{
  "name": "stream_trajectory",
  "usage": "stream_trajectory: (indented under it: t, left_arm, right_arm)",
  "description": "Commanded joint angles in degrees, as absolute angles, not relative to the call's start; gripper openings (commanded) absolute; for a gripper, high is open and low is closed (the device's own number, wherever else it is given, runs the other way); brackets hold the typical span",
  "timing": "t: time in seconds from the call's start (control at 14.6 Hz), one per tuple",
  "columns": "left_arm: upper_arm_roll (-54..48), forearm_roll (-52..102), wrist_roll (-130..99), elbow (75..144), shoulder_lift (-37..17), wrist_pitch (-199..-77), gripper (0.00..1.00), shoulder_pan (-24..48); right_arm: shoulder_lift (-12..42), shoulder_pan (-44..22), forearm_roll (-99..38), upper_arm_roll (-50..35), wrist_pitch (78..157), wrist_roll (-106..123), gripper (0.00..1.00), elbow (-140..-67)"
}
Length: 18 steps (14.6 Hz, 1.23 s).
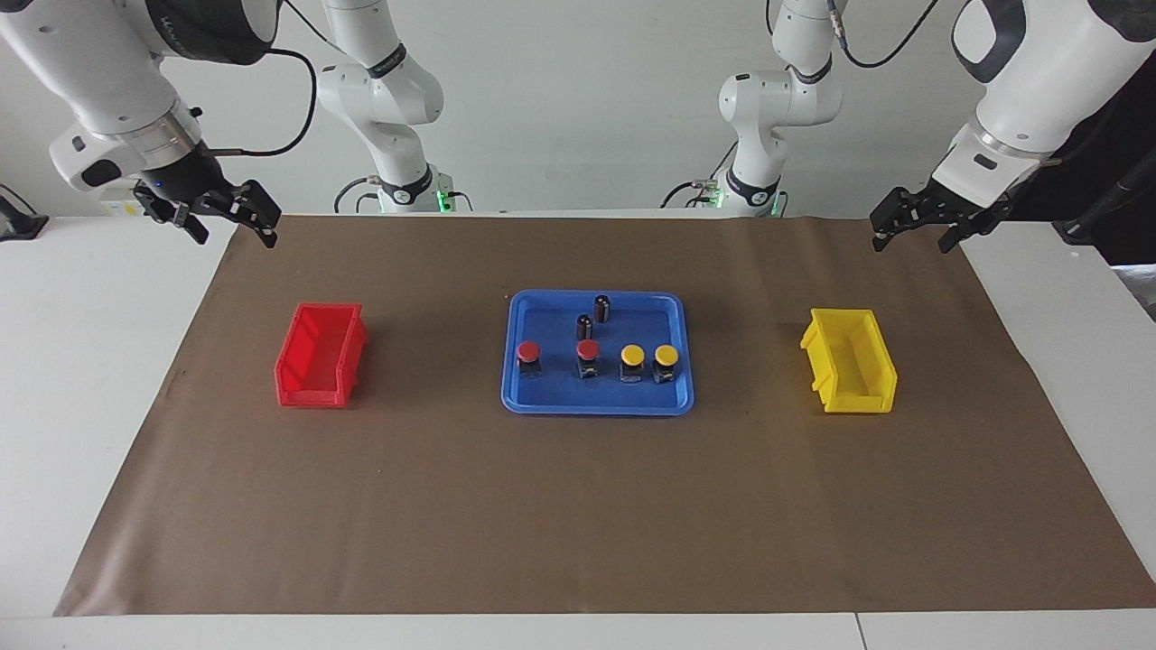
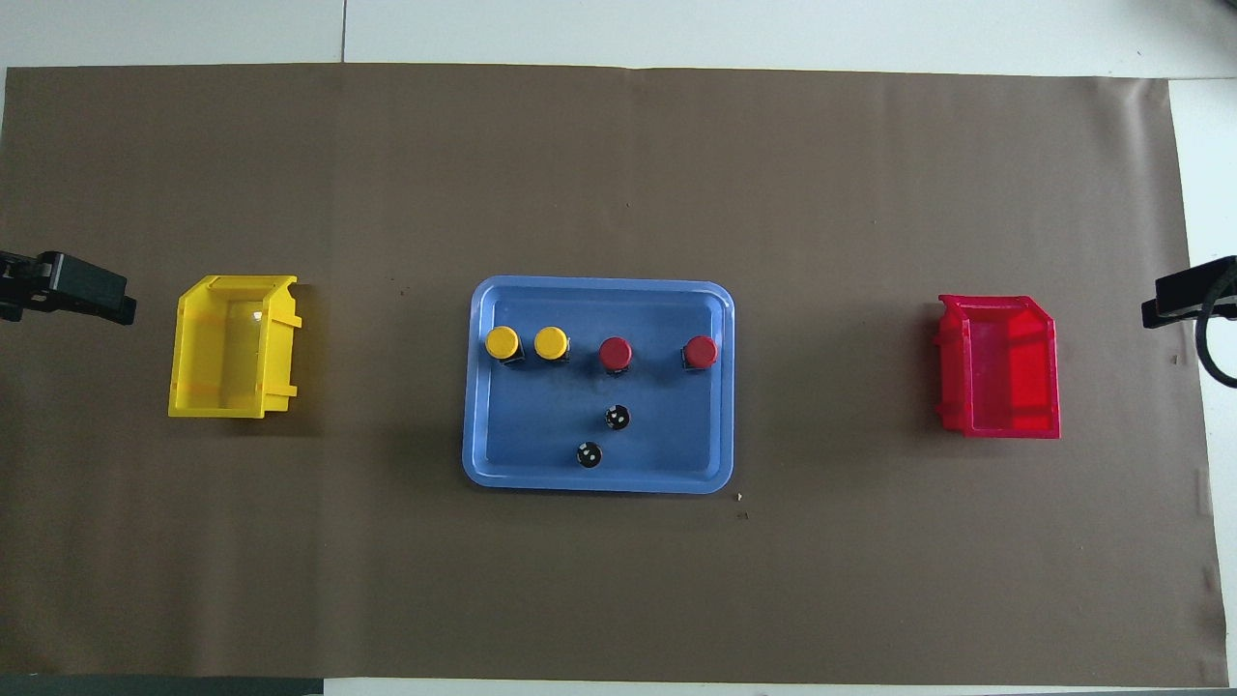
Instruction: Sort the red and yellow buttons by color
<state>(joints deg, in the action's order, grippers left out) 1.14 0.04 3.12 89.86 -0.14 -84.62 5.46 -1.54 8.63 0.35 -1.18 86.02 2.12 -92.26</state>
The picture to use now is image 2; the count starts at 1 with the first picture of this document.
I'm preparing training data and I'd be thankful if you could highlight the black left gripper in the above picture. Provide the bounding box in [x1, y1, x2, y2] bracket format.
[0, 249, 138, 327]

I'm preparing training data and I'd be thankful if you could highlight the blue plastic tray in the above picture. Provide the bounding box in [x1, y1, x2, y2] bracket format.
[461, 275, 736, 496]

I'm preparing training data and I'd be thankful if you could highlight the red plastic bin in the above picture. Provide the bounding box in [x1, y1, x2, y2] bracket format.
[934, 294, 1062, 441]

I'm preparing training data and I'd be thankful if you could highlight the brown paper table mat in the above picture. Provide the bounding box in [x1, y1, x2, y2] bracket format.
[0, 63, 1228, 682]

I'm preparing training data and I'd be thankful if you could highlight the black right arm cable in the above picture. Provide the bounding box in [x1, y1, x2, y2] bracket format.
[1194, 259, 1237, 390]

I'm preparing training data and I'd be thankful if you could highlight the yellow plastic bin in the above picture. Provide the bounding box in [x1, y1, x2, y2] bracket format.
[168, 275, 303, 420]

